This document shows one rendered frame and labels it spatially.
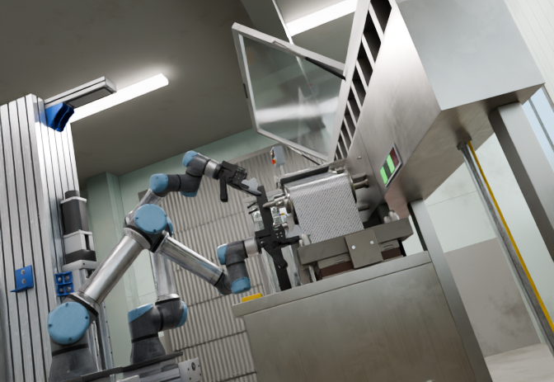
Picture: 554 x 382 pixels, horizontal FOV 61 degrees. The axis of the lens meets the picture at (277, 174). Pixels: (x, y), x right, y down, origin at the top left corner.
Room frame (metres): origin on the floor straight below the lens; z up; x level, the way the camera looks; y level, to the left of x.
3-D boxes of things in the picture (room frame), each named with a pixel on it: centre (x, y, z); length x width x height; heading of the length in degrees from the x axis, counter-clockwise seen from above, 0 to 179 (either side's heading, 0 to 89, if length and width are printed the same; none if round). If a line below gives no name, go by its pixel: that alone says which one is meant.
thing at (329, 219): (1.82, -0.15, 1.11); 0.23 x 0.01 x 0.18; 93
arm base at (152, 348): (2.12, 0.75, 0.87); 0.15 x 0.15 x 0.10
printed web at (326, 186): (2.01, -0.14, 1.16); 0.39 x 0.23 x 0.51; 3
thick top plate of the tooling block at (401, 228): (1.70, -0.19, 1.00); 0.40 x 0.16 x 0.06; 93
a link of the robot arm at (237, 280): (1.81, 0.25, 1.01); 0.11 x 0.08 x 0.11; 28
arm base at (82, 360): (1.63, 0.84, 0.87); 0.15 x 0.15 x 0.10
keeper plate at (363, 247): (1.61, -0.21, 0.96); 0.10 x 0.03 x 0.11; 93
